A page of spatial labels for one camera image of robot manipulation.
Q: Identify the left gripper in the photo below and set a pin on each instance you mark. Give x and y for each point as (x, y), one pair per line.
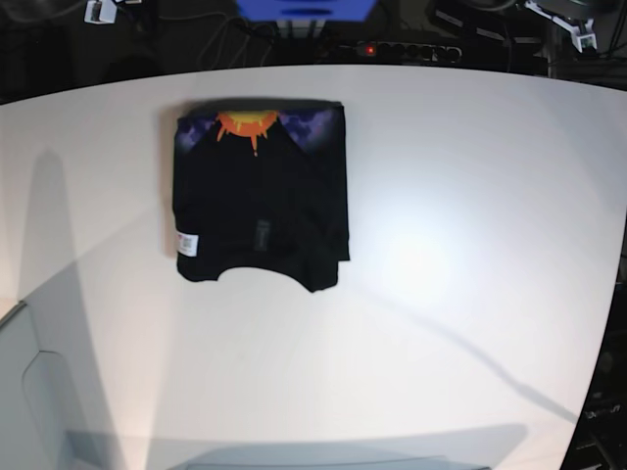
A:
(571, 15)

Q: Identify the black T-shirt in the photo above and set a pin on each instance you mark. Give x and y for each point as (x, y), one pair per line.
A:
(262, 183)

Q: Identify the black power strip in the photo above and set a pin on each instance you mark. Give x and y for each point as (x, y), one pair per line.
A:
(395, 53)

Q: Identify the blue box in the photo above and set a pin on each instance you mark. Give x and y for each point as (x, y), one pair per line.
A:
(327, 10)

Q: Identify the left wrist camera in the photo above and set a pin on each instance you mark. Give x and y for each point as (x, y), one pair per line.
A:
(584, 39)

